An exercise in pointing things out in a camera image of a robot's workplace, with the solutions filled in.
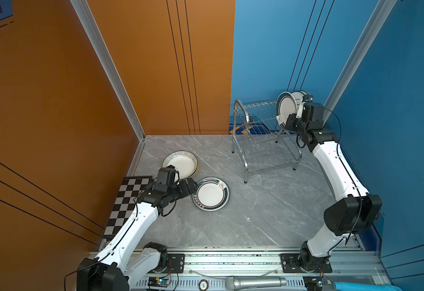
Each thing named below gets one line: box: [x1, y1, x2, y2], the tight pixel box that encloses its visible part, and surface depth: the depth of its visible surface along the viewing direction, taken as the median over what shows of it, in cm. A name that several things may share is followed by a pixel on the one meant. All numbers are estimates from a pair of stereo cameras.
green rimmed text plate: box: [192, 177, 231, 212], surface depth 93 cm
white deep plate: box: [161, 150, 199, 181], surface depth 105 cm
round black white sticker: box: [198, 278, 209, 291], surface depth 71 cm
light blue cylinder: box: [332, 281, 403, 291], surface depth 68 cm
